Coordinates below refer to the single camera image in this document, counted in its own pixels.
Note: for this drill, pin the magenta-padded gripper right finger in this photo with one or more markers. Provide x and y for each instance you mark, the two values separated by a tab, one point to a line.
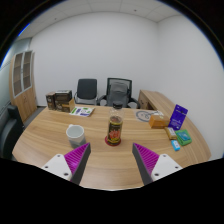
146	160

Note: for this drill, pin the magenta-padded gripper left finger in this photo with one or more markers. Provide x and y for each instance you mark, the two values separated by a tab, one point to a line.
77	160

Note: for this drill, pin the clear black-capped drink bottle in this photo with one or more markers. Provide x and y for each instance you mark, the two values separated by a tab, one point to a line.
115	130

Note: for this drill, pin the white and grey mug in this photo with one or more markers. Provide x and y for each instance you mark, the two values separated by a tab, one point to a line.
76	135

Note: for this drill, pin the small blue box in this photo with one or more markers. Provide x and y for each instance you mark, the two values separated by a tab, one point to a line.
175	145

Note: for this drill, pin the small tan box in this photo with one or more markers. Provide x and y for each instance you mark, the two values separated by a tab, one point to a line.
170	133

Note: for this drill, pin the orange wooden box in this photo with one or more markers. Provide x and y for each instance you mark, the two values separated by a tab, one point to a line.
158	121

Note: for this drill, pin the flat green box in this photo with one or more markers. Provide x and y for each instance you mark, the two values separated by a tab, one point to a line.
183	137

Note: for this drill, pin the round white printed disc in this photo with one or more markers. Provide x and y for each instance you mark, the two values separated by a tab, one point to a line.
142	115

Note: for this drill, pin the white printed leaflet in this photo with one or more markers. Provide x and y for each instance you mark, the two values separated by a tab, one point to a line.
82	111

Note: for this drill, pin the purple sign stand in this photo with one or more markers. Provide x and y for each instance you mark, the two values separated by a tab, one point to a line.
178	117

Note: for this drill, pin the tall dark brown box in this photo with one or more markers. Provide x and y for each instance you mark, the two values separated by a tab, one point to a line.
50	101

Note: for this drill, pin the flat dark brown box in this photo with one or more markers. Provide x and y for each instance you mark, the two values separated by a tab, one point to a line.
63	96

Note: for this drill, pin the black office chair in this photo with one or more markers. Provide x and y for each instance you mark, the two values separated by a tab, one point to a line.
86	89

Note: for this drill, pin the black sofa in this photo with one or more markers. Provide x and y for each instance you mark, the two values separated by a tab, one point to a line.
9	133

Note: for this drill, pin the grey mesh office chair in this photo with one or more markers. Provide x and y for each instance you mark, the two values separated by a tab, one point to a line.
118	91

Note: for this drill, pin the wooden glass-door shelf cabinet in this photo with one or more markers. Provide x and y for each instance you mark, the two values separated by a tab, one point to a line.
26	103

